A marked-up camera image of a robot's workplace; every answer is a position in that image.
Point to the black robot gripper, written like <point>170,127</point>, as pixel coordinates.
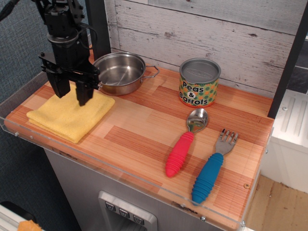
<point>70,62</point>

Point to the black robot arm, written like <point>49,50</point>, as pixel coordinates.
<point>63,19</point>

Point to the blue handled fork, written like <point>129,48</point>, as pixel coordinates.
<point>207,177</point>

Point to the red handled spoon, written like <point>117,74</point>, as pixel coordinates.
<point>196,121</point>

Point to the orange object at corner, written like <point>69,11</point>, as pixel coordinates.
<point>28,225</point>

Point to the white toy cabinet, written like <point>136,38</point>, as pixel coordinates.
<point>286,156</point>

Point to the yellow rag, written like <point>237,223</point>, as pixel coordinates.
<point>65,118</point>

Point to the grey toy fridge cabinet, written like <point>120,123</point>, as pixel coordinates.
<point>83,187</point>

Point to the small steel pot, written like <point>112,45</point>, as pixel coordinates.
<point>121,73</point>

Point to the clear acrylic table guard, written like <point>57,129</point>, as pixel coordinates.
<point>133,140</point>

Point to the peas and carrots can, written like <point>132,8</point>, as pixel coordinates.
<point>199,79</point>

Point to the silver dispenser button panel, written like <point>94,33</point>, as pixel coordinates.
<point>125,213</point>

